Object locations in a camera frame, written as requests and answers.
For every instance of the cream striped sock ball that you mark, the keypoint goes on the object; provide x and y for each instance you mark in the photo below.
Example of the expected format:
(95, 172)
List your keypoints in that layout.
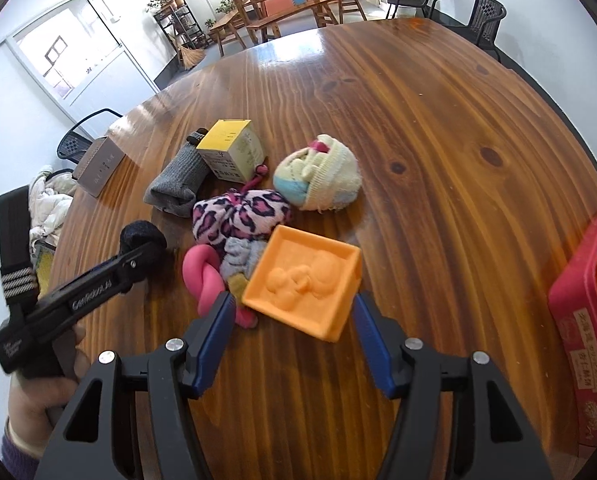
(328, 175)

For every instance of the light grey sock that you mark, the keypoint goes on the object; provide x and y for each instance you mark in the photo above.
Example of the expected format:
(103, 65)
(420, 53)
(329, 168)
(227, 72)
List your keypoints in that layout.
(241, 255)

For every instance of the pink foam twist roller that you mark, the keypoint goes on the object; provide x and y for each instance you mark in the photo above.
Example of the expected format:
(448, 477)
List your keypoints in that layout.
(198, 270)

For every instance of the light orange relief cube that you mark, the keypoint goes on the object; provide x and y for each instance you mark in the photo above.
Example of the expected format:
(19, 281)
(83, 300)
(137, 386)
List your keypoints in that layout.
(303, 280)

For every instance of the person's left forearm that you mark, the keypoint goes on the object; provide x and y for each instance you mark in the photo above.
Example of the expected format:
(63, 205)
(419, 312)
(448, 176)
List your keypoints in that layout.
(18, 447)

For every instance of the grey rolled sock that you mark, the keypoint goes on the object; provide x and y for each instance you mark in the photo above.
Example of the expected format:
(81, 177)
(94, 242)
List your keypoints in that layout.
(178, 180)

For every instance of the yellow cardboard box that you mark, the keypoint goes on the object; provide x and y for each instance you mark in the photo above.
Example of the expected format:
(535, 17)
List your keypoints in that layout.
(228, 150)

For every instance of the yellow flat packet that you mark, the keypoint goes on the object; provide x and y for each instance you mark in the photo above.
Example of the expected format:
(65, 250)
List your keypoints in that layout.
(42, 265)

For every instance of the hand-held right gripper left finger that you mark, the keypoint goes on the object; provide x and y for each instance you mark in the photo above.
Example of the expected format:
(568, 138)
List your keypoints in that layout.
(213, 345)

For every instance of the white padded jacket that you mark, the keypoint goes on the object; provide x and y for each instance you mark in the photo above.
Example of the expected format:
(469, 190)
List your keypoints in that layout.
(48, 205)

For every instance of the dark navy sock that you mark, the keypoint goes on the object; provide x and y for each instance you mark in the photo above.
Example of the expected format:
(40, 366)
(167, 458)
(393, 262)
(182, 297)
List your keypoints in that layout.
(138, 232)

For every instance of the red container box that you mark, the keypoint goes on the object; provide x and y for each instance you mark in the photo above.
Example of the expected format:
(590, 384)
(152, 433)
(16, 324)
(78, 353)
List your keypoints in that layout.
(578, 310)

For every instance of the straw broom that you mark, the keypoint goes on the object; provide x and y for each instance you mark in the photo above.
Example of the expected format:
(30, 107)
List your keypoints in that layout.
(192, 57)

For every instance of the grey cardboard box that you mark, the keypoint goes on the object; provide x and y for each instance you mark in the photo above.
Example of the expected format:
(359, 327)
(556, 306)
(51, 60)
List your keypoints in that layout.
(98, 167)

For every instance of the potted green plant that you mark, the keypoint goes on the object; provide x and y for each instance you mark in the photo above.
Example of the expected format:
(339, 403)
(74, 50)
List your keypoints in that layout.
(224, 6)

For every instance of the person's left hand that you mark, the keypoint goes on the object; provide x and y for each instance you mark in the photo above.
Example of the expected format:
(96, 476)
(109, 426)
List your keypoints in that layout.
(33, 405)

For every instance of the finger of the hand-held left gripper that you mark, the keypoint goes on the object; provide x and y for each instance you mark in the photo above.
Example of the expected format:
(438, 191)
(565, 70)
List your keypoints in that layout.
(128, 266)

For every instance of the pink leopard tied sock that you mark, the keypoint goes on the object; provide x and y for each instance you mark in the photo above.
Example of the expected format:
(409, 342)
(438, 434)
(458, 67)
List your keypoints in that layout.
(238, 215)

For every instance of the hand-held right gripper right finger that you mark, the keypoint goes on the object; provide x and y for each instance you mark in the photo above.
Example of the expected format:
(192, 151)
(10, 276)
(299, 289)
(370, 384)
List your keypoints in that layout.
(373, 350)

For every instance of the dark plant shelf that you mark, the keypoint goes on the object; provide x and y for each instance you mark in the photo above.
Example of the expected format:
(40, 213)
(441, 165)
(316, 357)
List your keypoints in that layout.
(181, 20)

